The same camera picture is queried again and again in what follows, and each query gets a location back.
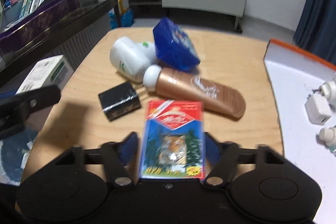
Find blue plastic bag on floor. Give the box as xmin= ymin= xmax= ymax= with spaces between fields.
xmin=108 ymin=8 xmax=134 ymax=30

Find white cardboard box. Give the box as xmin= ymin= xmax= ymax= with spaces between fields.
xmin=16 ymin=55 xmax=74 ymax=94

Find cardboard box on floor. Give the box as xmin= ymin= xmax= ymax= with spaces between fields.
xmin=118 ymin=0 xmax=130 ymax=15

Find blue dental floss box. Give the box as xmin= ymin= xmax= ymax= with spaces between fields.
xmin=153 ymin=18 xmax=201 ymax=72

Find bronze cosmetic tube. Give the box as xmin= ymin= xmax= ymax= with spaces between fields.
xmin=143 ymin=65 xmax=246 ymax=119

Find orange and white tray box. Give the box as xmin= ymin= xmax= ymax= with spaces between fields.
xmin=264 ymin=39 xmax=335 ymax=223

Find blue playing card box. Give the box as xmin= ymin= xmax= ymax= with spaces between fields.
xmin=139 ymin=100 xmax=206 ymax=180

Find dark blue curtain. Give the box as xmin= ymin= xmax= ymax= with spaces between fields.
xmin=293 ymin=0 xmax=335 ymax=64

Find black round glass side table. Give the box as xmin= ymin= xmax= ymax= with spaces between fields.
xmin=1 ymin=0 xmax=117 ymax=89

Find clear glass liquid bottle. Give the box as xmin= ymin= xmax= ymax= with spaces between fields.
xmin=318 ymin=126 xmax=336 ymax=155

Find purple storage box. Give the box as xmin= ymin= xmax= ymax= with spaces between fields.
xmin=1 ymin=0 xmax=80 ymax=55

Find white cube charger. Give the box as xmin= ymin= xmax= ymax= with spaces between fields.
xmin=305 ymin=93 xmax=332 ymax=125

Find white plastic bottle green logo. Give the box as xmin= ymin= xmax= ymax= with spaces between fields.
xmin=110 ymin=36 xmax=158 ymax=84

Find black power adapter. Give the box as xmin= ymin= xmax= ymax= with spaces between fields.
xmin=98 ymin=81 xmax=147 ymax=122

